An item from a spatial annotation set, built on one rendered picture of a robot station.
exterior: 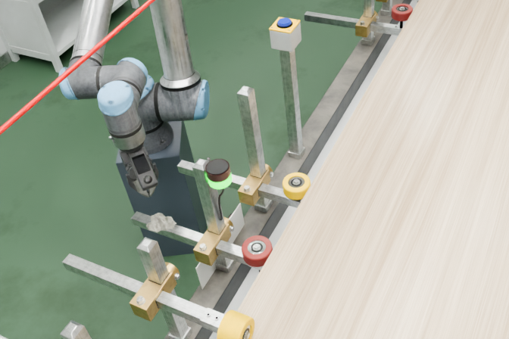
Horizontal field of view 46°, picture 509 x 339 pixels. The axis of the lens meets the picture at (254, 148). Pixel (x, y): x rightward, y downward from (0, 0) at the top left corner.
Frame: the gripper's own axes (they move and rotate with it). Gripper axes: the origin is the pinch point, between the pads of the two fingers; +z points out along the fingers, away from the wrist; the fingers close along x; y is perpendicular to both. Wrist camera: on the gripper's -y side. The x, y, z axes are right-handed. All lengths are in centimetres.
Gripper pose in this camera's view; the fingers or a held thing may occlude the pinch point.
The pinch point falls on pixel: (149, 194)
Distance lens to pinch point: 179.1
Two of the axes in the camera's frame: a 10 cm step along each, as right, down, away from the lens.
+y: -4.4, -5.7, 7.0
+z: 1.1, 7.4, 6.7
